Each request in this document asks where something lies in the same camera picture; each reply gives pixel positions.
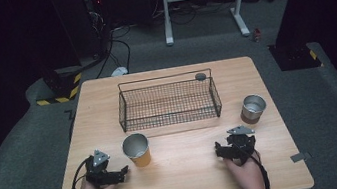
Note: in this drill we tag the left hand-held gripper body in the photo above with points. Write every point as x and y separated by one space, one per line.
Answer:
98 172

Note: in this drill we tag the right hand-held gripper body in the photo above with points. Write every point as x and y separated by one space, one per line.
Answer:
241 146

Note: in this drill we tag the orange metal cup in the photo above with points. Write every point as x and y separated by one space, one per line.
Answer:
138 153

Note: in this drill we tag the brown metal cup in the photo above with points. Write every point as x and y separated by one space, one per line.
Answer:
252 110

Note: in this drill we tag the person's right hand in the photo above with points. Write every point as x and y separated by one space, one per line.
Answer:
245 174

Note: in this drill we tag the grey tape piece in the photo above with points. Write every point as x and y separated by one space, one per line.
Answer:
300 157

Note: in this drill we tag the grey round disc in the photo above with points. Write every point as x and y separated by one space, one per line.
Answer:
200 76

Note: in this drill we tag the black yellow striped stand base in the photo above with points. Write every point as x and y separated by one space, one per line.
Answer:
295 57
61 87

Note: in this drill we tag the white power adapter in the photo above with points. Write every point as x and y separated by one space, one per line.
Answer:
119 71

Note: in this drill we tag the small red floor item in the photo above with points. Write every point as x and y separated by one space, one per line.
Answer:
257 34

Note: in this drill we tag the dark computer tower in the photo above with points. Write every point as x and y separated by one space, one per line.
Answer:
81 20

